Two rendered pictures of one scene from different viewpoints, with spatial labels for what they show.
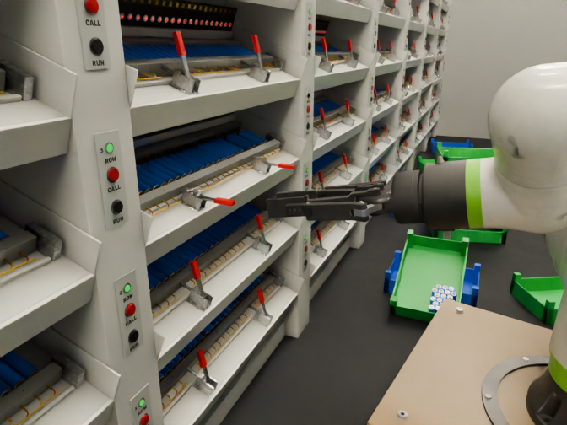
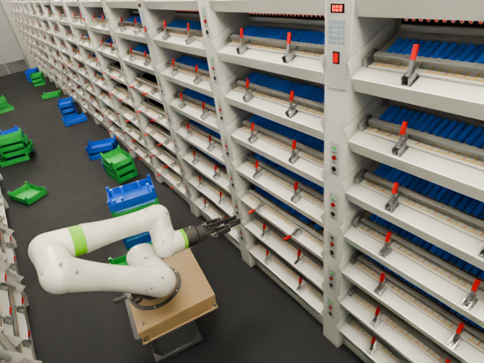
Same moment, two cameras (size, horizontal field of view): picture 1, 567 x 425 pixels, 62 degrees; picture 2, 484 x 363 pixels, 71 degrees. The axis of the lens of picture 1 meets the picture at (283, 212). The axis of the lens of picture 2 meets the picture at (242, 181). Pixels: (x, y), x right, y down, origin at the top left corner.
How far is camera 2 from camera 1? 2.01 m
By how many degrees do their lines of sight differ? 106
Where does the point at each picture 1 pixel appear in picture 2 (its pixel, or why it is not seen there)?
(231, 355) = (281, 272)
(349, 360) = (293, 349)
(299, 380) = (289, 320)
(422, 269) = not seen: outside the picture
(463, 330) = (197, 286)
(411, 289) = not seen: outside the picture
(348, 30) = not seen: outside the picture
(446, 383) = (185, 267)
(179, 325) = (256, 230)
